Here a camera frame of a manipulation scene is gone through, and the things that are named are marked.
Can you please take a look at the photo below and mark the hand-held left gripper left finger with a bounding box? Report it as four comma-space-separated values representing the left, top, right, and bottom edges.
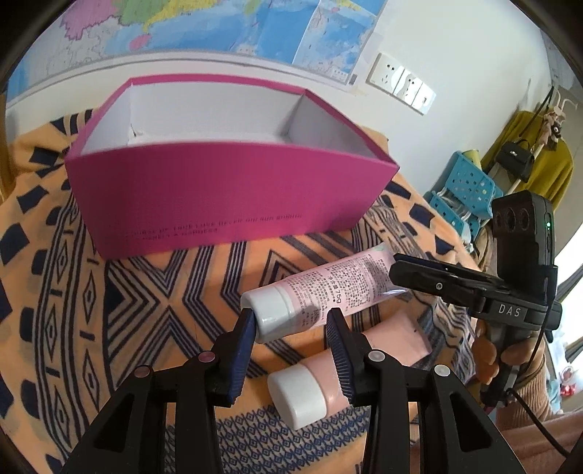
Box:
59, 308, 258, 474

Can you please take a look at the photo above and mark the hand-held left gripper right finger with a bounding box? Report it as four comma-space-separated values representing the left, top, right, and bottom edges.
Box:
325, 308, 524, 474

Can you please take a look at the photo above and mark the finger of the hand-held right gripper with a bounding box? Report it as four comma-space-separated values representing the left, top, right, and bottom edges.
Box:
389, 261, 507, 311
394, 253, 498, 280

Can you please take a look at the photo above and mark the light pink printed tube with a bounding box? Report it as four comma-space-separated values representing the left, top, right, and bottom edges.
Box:
240, 244, 411, 343

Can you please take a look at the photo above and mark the pink cardboard box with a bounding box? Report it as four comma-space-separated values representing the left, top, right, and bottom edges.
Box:
64, 77, 400, 260

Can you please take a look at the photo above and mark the person's right hand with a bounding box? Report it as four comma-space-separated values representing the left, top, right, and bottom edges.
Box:
471, 327, 547, 386

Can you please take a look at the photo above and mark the window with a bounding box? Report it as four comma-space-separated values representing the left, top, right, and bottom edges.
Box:
553, 150, 583, 283

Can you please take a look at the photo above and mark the peach tube with white cap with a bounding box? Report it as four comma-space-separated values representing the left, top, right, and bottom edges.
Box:
267, 314, 433, 430

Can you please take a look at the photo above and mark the grey curtain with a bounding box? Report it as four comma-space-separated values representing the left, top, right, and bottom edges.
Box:
555, 267, 583, 299

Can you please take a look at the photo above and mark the yellow hanging garment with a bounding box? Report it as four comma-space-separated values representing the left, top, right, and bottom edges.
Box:
483, 109, 575, 216

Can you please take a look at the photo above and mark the blue perforated plastic rack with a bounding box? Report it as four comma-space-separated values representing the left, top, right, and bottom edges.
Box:
423, 150, 497, 242

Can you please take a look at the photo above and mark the black handbag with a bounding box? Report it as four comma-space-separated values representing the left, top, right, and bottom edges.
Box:
496, 139, 536, 183

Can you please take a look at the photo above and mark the brown plush toy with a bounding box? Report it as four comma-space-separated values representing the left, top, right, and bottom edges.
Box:
542, 107, 568, 149

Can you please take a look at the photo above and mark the orange patterned blanket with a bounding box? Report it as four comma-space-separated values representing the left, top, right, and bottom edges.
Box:
0, 107, 493, 474

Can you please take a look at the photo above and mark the white coat rack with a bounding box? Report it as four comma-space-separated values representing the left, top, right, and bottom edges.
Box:
498, 84, 581, 201

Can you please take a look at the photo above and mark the red and white ornament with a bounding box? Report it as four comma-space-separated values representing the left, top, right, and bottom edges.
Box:
558, 367, 577, 397

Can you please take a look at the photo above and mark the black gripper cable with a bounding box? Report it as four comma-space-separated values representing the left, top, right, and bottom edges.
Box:
505, 314, 575, 459

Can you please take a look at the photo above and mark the colourful wall map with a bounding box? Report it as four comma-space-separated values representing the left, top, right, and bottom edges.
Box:
4, 0, 389, 110

